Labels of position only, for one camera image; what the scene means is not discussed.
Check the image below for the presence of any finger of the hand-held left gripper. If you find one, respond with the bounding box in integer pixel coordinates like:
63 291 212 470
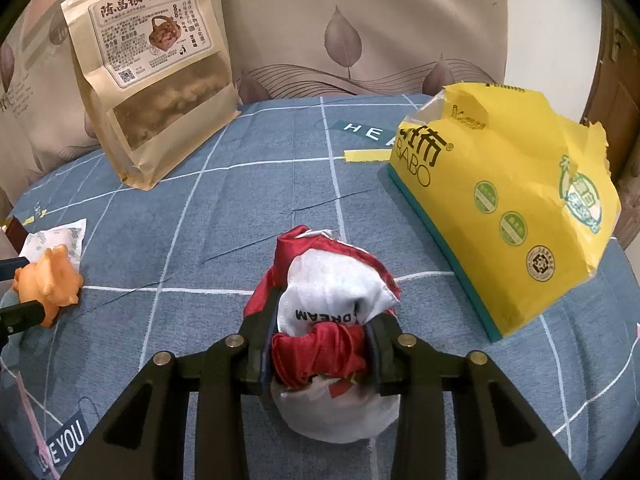
0 256 32 281
0 301 45 348

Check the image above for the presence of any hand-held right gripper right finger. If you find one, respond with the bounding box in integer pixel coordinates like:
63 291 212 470
365 311 583 480

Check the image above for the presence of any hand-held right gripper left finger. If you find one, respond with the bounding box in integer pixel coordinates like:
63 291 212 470
60 285 282 480

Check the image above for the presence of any orange rubber duck toy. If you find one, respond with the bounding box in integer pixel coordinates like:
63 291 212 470
13 244 83 329

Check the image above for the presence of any red and white cloth pouch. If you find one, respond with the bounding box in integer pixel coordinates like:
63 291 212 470
243 226 401 443

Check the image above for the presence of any dark red box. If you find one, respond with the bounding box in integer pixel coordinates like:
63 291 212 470
0 215 28 253

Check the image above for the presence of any blue printed bed sheet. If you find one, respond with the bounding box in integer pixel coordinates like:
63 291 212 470
0 92 640 480

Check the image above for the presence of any brown paper snack bag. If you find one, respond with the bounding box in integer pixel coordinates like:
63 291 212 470
61 0 240 192

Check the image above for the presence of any yellow tissue pack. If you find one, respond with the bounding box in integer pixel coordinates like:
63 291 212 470
387 82 622 343

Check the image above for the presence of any beige leaf-print headboard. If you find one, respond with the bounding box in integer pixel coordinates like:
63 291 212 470
0 0 506 211

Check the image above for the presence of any wooden door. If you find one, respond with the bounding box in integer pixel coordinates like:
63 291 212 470
580 0 640 251

